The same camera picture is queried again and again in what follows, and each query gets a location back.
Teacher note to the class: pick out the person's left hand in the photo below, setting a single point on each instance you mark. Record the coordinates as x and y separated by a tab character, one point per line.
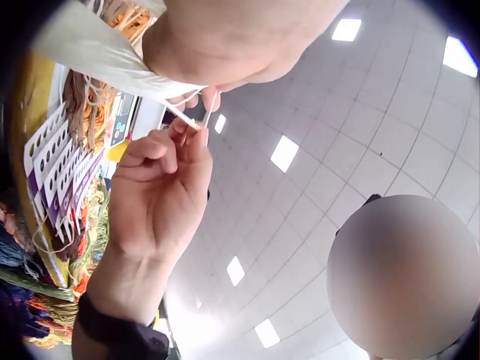
232	41

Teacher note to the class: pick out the person's right hand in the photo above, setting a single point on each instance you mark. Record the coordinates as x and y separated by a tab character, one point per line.
157	210

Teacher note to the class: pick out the person's right fingers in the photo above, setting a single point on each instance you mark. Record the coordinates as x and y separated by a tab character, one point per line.
150	153

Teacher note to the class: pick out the person's right thumb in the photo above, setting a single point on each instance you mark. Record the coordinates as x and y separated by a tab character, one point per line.
200	157

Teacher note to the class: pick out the person's left fingers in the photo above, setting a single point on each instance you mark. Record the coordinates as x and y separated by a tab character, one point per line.
214	98

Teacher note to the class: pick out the person's right index finger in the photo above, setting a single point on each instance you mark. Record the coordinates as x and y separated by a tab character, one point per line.
182	129

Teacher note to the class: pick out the cream yarn skein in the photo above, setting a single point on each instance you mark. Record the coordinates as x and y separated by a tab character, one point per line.
97	48

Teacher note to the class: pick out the square ceiling lamp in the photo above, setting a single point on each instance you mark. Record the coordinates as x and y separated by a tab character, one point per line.
285	153
220	123
459	56
266	333
347	30
235	270

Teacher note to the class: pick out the grey device with coloured buttons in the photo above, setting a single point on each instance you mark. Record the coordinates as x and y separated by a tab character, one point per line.
123	116

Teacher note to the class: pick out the pile of orange brown yarn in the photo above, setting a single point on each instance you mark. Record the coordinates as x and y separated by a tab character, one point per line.
93	112

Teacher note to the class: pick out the row of white purple thread cards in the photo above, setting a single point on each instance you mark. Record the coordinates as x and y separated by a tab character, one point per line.
56	157

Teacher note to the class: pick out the yellow display board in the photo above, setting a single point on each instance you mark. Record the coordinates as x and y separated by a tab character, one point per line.
35	93

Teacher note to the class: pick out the pile of colourful yarn skeins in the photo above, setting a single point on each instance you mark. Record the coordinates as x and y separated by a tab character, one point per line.
41	300

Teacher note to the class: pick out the black wrist band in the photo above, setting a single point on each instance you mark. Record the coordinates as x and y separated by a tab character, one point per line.
120	333

